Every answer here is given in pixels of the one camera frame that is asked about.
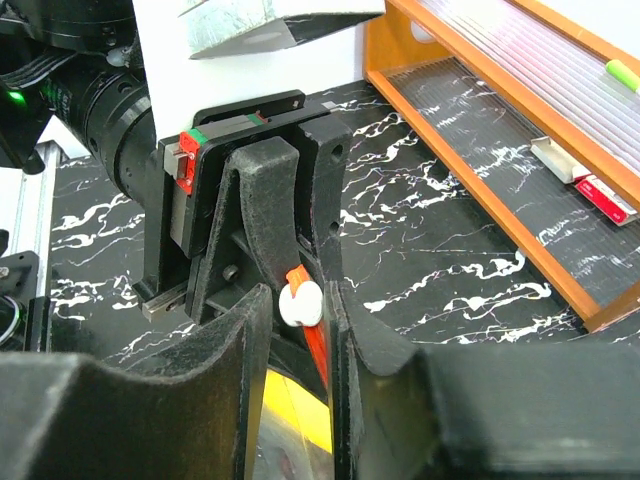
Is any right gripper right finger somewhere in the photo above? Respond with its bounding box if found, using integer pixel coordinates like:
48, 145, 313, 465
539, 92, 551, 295
324, 281, 639, 479

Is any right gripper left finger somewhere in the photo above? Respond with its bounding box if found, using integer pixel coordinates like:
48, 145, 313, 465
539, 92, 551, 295
1, 284, 272, 479

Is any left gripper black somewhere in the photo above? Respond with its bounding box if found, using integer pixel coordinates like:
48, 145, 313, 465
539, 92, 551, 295
135, 90, 353, 320

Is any zip bag with grapes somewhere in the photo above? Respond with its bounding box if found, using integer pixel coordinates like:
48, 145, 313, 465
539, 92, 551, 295
253, 265, 334, 479

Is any yellow fake banana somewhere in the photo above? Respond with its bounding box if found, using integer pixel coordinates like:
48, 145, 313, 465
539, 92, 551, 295
263, 370, 333, 454

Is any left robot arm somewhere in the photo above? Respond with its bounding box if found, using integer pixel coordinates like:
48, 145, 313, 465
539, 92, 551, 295
1, 1, 382, 323

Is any wooden shelf rack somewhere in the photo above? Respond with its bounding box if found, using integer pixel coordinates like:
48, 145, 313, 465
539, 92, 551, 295
364, 1, 639, 331

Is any red black item on shelf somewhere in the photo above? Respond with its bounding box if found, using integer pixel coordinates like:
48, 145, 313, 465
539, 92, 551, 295
530, 136, 639, 226

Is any green white marker pen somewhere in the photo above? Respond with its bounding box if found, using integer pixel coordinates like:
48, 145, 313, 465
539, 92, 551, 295
605, 59, 640, 94

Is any aluminium frame rail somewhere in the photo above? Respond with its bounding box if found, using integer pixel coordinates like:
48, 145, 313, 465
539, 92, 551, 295
9, 141, 63, 297

